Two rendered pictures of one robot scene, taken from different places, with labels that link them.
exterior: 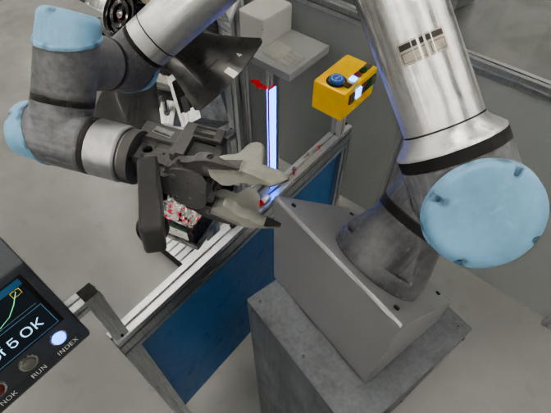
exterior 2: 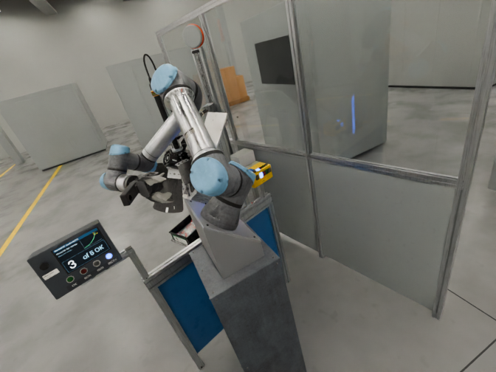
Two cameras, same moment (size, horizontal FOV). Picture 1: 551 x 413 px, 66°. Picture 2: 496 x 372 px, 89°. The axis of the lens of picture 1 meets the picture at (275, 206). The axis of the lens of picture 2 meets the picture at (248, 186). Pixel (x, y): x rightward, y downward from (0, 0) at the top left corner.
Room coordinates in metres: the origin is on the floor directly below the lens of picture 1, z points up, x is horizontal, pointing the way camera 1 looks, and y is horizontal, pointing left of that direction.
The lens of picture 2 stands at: (-0.42, -0.53, 1.73)
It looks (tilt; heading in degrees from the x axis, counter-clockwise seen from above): 28 degrees down; 17
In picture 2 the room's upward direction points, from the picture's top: 15 degrees counter-clockwise
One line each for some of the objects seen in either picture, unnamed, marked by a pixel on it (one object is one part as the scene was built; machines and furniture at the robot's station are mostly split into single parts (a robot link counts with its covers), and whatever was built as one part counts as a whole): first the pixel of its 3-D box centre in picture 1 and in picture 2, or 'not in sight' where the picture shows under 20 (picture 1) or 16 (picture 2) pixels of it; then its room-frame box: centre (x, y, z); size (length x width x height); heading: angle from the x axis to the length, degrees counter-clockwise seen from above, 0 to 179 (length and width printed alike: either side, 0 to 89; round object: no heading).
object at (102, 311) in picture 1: (104, 314); (137, 263); (0.34, 0.34, 0.96); 0.03 x 0.03 x 0.20; 50
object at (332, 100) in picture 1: (343, 88); (257, 175); (0.97, -0.19, 1.02); 0.16 x 0.10 x 0.11; 140
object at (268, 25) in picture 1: (261, 18); (241, 158); (1.54, 0.05, 0.92); 0.17 x 0.16 x 0.11; 140
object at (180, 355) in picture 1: (257, 283); (232, 277); (0.67, 0.06, 0.45); 0.82 x 0.01 x 0.66; 140
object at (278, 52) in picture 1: (283, 55); not in sight; (1.37, -0.03, 0.87); 0.15 x 0.09 x 0.02; 45
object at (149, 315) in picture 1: (252, 220); (216, 235); (0.67, 0.06, 0.82); 0.90 x 0.04 x 0.08; 140
